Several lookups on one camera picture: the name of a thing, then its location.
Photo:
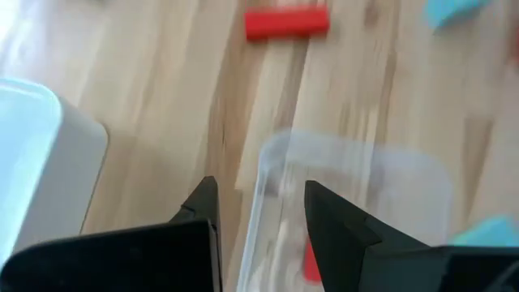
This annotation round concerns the teal rectangular block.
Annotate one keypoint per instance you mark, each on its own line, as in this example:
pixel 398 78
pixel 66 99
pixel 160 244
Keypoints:
pixel 450 10
pixel 490 233

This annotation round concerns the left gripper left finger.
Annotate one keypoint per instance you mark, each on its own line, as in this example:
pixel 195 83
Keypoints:
pixel 121 259

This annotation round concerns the long red block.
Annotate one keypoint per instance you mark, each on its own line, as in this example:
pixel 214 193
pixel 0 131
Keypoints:
pixel 286 23

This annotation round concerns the white plastic bin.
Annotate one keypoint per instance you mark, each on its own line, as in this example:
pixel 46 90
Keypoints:
pixel 48 162

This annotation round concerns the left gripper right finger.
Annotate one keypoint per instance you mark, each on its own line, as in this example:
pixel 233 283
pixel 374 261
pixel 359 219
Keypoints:
pixel 405 267

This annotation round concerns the short red block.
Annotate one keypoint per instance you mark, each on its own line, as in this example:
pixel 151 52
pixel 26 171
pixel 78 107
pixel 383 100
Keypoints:
pixel 311 265

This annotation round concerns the clear plastic bin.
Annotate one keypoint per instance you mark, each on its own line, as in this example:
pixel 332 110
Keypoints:
pixel 405 182

